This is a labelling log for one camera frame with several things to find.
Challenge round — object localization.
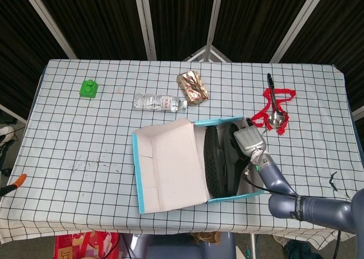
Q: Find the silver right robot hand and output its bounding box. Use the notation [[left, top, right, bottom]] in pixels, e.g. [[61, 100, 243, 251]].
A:
[[231, 119, 267, 157]]

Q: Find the black folding screen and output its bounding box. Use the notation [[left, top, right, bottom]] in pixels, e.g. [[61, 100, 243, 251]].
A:
[[0, 0, 364, 120]]

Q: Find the white shoe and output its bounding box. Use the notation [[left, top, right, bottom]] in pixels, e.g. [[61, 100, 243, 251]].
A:
[[0, 126, 15, 142]]

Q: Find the white metal floor bar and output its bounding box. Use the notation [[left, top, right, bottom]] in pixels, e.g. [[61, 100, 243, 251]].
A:
[[351, 105, 364, 121], [0, 104, 28, 125]]

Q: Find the white triangular metal stand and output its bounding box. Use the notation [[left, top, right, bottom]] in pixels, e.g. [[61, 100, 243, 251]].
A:
[[181, 45, 233, 63]]

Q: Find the clear plastic water bottle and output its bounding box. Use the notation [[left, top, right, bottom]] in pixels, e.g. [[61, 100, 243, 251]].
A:
[[133, 93, 188, 113]]

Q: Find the crumpled gold snack wrapper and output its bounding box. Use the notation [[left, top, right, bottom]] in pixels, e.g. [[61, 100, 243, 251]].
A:
[[176, 70, 210, 107]]

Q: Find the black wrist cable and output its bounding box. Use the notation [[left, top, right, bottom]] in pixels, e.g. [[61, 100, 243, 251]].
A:
[[243, 169, 302, 199]]

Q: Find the white screen frame post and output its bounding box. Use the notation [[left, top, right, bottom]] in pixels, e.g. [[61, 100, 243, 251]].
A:
[[19, 0, 78, 60], [206, 0, 225, 61], [269, 0, 330, 63], [133, 0, 158, 61]]

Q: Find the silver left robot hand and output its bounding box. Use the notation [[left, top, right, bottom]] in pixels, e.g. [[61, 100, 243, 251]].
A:
[[0, 139, 27, 198]]

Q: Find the green toy block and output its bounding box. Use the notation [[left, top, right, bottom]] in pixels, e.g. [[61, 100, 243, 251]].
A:
[[79, 79, 99, 99]]

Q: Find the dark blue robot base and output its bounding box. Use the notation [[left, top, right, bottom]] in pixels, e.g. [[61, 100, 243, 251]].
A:
[[122, 232, 237, 259]]

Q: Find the red printed gift bag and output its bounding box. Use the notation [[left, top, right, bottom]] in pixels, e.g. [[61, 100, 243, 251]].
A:
[[54, 232, 121, 259]]

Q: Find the red ribbon strap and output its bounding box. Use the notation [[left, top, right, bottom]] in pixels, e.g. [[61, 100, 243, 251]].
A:
[[250, 88, 296, 137]]

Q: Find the light blue shoe box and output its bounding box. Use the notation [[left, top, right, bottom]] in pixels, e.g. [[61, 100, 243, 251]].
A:
[[132, 116, 267, 215]]

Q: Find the white checkered tablecloth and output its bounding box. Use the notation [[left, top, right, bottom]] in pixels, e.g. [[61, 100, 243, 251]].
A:
[[0, 59, 364, 244]]

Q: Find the black slipper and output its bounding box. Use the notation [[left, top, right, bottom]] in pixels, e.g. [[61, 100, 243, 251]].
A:
[[217, 122, 257, 196], [204, 125, 228, 199]]

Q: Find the dark blue fabric bundle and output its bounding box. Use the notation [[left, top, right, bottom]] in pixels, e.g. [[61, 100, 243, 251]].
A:
[[284, 240, 317, 259]]

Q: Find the metal spoon black handle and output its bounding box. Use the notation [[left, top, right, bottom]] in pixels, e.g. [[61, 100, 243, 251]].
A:
[[266, 73, 286, 127]]

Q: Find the white table leg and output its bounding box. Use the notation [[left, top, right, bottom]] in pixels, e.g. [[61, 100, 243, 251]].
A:
[[249, 232, 256, 259]]

